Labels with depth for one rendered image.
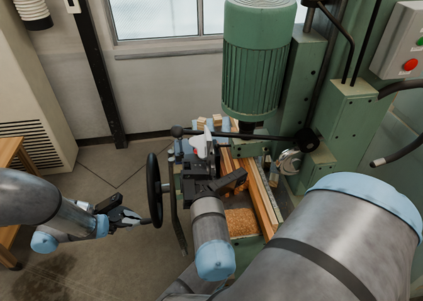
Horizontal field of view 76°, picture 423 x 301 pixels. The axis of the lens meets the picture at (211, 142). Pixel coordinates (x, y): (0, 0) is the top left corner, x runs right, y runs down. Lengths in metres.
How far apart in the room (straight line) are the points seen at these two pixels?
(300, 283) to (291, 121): 0.67
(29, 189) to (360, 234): 0.56
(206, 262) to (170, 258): 1.30
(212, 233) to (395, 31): 0.59
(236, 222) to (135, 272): 1.10
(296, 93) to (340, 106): 0.14
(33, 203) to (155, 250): 1.30
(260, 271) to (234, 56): 0.55
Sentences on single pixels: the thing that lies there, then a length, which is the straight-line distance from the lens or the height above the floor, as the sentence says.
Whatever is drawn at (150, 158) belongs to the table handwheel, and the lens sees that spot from 1.00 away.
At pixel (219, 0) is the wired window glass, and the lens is 2.12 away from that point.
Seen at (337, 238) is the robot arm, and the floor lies 1.43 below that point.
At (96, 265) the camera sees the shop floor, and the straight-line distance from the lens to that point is 1.93.
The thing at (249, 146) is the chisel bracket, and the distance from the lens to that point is 0.93.
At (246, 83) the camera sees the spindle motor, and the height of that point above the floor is 1.29.
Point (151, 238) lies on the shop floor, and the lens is 1.91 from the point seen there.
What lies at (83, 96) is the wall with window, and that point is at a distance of 2.34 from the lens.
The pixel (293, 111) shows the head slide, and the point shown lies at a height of 1.18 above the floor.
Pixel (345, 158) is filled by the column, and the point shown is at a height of 0.99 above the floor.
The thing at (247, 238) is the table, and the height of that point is 0.89.
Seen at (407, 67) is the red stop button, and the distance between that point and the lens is 0.79.
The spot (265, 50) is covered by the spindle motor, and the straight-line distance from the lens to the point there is 0.70.
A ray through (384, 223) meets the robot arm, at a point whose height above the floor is 1.43.
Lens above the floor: 1.64
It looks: 42 degrees down
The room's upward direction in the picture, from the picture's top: straight up
